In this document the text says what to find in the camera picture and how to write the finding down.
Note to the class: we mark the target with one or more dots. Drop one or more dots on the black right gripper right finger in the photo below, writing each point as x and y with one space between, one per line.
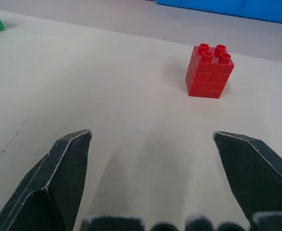
253 175

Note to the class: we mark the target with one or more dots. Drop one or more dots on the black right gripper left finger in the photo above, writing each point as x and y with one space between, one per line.
52 178

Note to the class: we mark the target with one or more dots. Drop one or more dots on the red brick block stack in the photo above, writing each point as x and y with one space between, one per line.
209 75

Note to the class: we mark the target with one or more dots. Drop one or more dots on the blue box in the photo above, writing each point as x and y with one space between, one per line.
229 8

